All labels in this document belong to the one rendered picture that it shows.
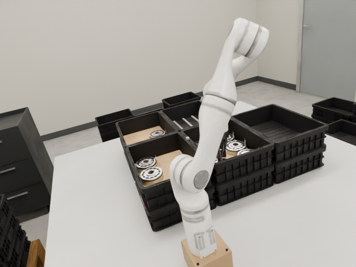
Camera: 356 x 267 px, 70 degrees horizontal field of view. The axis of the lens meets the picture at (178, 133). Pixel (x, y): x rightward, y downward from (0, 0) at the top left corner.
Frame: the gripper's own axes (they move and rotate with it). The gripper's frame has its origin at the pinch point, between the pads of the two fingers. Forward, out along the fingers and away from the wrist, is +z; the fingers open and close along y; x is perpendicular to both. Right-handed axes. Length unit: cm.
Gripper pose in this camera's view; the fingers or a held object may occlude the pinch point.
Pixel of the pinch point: (222, 157)
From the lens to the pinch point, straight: 117.9
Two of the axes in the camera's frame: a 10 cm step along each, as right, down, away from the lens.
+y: 4.1, -4.4, 8.0
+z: 1.5, 9.0, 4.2
